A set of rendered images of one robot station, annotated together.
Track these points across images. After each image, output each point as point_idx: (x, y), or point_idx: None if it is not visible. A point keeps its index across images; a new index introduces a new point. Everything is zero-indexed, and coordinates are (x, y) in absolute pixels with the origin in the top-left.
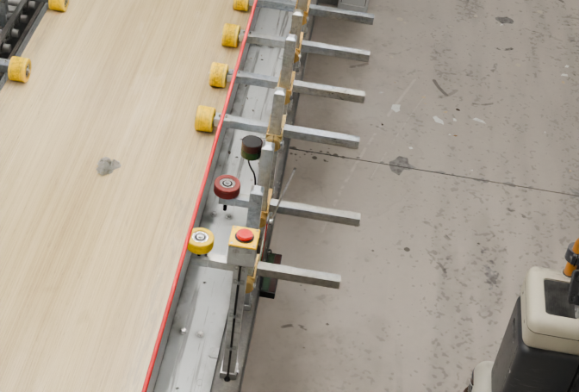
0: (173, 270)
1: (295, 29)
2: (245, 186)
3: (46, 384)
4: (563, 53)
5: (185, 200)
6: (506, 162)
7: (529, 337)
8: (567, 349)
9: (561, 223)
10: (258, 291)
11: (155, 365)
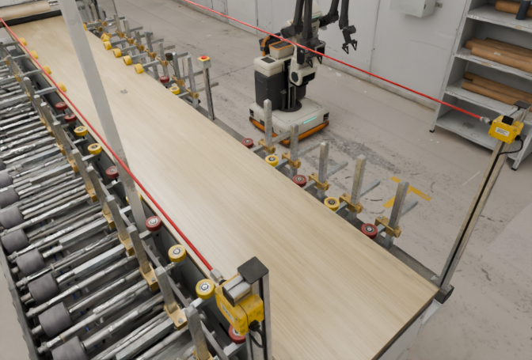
0: (177, 97)
1: (138, 38)
2: None
3: (180, 131)
4: (184, 51)
5: (158, 85)
6: (199, 77)
7: (268, 73)
8: (278, 71)
9: (227, 81)
10: None
11: None
